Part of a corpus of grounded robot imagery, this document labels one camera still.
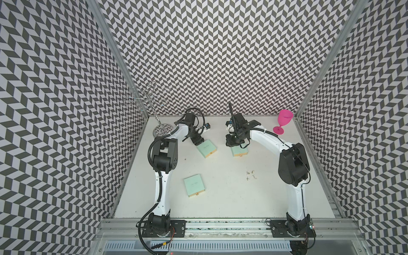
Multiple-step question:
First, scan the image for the pink plastic wine glass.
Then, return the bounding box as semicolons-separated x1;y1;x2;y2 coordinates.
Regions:
273;109;294;135

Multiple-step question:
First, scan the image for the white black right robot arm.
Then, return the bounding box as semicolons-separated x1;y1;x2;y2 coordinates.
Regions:
226;102;311;237

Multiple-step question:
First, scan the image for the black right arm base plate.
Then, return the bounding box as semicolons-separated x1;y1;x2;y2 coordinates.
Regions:
267;220;316;239

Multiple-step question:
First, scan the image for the aluminium corner post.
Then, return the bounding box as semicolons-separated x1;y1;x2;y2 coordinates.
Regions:
86;0;149;119
295;0;369;119

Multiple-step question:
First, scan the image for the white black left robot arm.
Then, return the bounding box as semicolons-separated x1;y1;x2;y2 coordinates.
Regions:
138;107;210;237

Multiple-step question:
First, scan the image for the chrome jewelry tree stand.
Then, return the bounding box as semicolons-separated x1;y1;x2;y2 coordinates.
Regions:
128;81;173;137

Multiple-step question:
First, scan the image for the aluminium front rail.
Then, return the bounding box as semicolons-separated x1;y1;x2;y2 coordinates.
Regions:
92;218;367;255

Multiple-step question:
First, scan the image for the aluminium corner post right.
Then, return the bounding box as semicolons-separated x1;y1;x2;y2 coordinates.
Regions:
295;0;369;119

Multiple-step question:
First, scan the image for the aluminium corner post left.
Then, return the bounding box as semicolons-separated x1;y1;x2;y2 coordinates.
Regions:
86;0;149;119

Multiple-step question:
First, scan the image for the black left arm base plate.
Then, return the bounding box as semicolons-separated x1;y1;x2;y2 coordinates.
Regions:
142;220;187;238

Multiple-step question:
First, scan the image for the small earrings pile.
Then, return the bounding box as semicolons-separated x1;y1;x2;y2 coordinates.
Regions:
246;171;257;181

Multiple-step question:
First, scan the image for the mint green drawer jewelry box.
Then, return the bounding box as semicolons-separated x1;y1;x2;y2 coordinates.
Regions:
196;140;217;158

